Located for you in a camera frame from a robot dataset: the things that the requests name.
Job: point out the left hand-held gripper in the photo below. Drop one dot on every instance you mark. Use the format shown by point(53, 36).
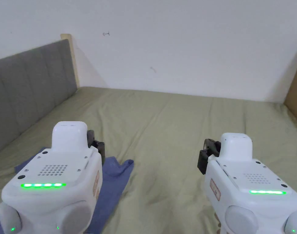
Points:
point(53, 170)

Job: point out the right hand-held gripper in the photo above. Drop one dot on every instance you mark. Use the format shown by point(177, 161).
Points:
point(250, 190)

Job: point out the person's right hand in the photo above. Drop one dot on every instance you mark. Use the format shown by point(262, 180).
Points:
point(217, 220)

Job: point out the dark blue shirt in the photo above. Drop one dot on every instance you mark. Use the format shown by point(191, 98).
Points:
point(111, 180)

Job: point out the bed with pale green sheet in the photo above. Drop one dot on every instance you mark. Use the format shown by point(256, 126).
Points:
point(163, 126)

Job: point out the grey padded headboard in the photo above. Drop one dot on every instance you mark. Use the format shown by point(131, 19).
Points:
point(26, 90)

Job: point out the brown wooden board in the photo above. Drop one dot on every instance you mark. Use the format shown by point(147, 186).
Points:
point(296, 90)

